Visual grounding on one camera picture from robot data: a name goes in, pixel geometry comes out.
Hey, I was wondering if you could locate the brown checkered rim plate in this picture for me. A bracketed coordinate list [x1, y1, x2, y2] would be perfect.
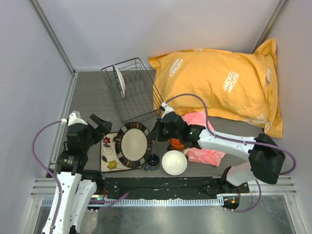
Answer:
[115, 122, 152, 169]

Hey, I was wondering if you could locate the square floral plate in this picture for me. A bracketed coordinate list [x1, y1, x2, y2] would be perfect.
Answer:
[100, 132, 142, 173]

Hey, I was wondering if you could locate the green rimmed white plate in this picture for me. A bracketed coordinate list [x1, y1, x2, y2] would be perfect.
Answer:
[113, 65, 126, 99]

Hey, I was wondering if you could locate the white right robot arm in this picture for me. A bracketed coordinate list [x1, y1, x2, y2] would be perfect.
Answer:
[147, 112, 286, 195]

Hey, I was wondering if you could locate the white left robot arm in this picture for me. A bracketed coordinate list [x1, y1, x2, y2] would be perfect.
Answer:
[31, 111, 112, 234]

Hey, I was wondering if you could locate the orange glass mug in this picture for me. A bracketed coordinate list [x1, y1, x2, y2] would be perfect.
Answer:
[167, 138, 185, 151]

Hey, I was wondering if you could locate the dark blue mug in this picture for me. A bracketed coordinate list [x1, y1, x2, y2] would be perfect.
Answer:
[143, 154, 160, 171]

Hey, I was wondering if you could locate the white bowl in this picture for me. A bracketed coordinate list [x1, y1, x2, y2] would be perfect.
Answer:
[161, 150, 188, 176]

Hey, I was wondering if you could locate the pink patterned cloth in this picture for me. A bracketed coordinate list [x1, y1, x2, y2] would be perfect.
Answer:
[182, 111, 226, 167]

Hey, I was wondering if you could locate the yellow Mickey Mouse pillow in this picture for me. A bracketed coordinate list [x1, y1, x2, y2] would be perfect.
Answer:
[149, 39, 283, 138]

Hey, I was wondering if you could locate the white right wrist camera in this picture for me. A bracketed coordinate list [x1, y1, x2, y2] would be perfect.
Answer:
[159, 102, 174, 115]

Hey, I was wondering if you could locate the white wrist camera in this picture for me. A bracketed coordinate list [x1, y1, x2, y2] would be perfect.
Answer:
[159, 102, 174, 115]
[60, 111, 88, 126]

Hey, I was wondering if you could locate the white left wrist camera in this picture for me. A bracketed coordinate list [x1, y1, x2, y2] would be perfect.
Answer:
[60, 111, 88, 126]

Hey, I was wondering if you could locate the grey wire dish rack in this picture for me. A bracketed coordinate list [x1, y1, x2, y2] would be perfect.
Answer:
[101, 57, 163, 123]

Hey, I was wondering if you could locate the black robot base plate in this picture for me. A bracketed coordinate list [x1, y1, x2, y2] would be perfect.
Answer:
[104, 176, 250, 200]

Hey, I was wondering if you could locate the white slotted cable duct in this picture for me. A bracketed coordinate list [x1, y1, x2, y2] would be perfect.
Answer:
[41, 197, 225, 208]

